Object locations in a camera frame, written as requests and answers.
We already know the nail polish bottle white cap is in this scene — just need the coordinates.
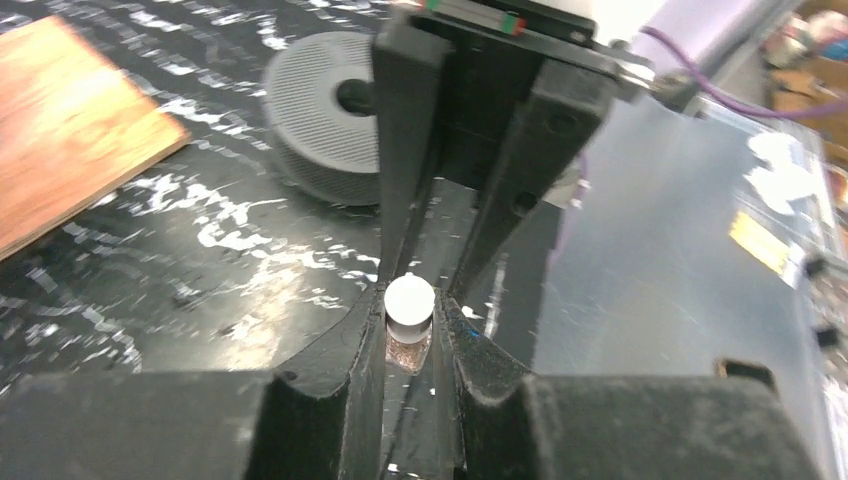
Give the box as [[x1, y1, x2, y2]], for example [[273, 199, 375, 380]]
[[383, 273, 436, 373]]

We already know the grey ribbed round disc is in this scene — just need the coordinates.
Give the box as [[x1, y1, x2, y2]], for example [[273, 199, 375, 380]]
[[262, 31, 379, 206]]

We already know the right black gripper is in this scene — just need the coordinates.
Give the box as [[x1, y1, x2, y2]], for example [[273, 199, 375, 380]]
[[372, 1, 653, 299]]

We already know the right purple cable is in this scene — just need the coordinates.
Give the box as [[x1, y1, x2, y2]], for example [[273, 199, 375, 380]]
[[639, 25, 848, 122]]

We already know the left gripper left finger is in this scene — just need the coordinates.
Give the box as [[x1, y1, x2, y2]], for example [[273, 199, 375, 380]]
[[1, 285, 386, 479]]

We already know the wooden base board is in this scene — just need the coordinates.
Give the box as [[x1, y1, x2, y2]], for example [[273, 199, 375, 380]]
[[1, 16, 190, 258]]

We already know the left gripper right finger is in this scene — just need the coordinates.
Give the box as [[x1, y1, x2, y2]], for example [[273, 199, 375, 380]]
[[437, 293, 820, 479]]

